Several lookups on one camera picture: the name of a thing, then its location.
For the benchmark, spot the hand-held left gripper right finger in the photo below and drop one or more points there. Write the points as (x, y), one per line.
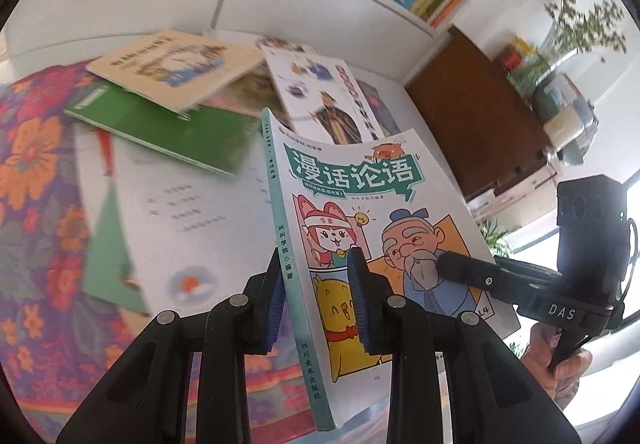
(359, 304)

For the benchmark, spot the beige book with clock picture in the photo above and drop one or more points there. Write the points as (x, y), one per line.
(165, 64)

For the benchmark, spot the dark green book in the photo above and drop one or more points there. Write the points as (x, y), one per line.
(150, 124)

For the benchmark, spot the floral purple blanket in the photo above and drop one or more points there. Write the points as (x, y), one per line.
(45, 224)

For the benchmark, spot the brown wooden cabinet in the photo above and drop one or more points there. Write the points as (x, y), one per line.
(475, 114)

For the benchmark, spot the white book with figures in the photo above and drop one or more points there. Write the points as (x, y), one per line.
(310, 89)

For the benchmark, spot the small green plant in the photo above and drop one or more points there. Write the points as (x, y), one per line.
(495, 236)

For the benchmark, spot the green plant in glass vase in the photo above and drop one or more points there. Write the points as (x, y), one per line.
(575, 24)

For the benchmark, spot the white cartoon book teal spine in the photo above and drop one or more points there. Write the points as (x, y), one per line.
(320, 184)

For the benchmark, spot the person's right hand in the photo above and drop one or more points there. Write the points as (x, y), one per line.
(540, 349)

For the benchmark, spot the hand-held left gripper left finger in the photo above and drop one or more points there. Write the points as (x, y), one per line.
(275, 314)

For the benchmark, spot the mint green and white book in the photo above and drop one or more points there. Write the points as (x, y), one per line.
(210, 224)

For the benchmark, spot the teal container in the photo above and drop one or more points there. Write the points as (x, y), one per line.
(560, 99)

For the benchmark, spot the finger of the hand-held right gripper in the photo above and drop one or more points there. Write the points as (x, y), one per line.
(535, 272)
(480, 276)

